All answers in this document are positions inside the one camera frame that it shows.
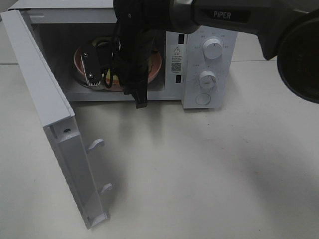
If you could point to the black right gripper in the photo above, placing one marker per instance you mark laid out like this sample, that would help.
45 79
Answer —
130 50

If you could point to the pink round plate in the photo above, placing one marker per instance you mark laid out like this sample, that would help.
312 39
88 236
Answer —
155 61

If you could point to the round white door button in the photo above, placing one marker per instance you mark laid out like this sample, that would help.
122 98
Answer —
203 99

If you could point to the white microwave door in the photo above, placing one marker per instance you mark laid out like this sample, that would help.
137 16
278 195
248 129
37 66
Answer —
57 118

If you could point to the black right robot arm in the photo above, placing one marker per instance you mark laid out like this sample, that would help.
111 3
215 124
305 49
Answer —
287 30

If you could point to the white warning label sticker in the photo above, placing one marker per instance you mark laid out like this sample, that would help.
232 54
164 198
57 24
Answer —
176 58

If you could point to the white microwave oven body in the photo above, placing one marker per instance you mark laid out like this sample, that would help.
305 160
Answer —
62 26

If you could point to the lower white timer knob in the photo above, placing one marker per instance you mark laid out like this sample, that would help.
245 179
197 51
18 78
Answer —
207 79

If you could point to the upper white power knob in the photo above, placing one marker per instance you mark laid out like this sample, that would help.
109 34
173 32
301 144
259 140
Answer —
212 48

